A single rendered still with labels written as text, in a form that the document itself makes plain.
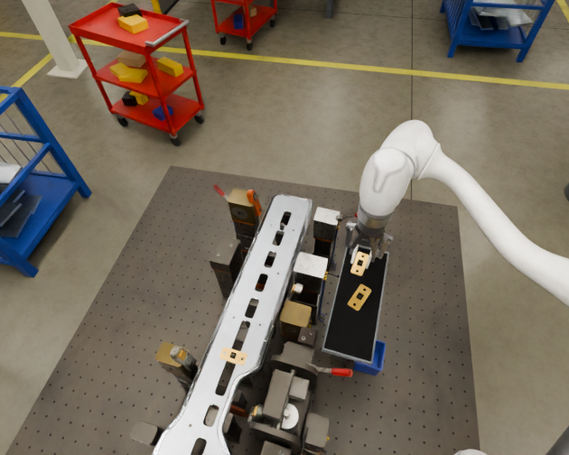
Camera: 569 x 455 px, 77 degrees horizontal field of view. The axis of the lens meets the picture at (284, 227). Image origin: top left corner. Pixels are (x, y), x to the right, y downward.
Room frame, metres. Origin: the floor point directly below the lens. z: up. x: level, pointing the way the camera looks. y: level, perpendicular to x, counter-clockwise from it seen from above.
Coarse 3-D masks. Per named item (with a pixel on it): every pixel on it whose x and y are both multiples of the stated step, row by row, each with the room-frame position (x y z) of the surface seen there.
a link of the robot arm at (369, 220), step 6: (360, 210) 0.57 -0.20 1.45; (360, 216) 0.57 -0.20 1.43; (366, 216) 0.55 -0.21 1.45; (372, 216) 0.55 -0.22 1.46; (384, 216) 0.54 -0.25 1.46; (390, 216) 0.55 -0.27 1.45; (366, 222) 0.55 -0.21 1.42; (372, 222) 0.54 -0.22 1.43; (378, 222) 0.54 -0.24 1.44; (384, 222) 0.54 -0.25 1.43
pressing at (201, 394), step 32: (288, 224) 0.87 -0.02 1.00; (256, 256) 0.73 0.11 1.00; (288, 256) 0.72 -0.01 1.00; (224, 320) 0.47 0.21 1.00; (256, 320) 0.47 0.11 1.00; (224, 352) 0.37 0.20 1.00; (256, 352) 0.37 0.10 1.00; (192, 384) 0.28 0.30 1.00; (192, 416) 0.19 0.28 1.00; (224, 416) 0.18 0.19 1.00; (160, 448) 0.11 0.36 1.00; (192, 448) 0.11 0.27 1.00; (224, 448) 0.11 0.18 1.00
